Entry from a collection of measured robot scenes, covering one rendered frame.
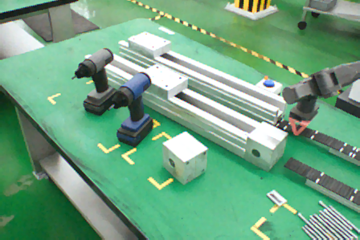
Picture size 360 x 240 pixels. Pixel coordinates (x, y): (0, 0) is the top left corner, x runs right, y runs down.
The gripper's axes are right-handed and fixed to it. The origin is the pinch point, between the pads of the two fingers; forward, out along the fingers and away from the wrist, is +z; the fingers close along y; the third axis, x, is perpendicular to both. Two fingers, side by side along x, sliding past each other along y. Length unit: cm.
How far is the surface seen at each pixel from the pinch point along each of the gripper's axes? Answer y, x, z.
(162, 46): 0, -65, -10
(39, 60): 31, -114, 2
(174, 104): 23.7, -37.3, -5.2
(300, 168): 19.0, 9.1, -1.1
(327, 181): 18.3, 17.2, -1.1
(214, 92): 4.7, -33.8, -2.6
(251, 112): 3.8, -17.5, -0.6
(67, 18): -33, -189, 20
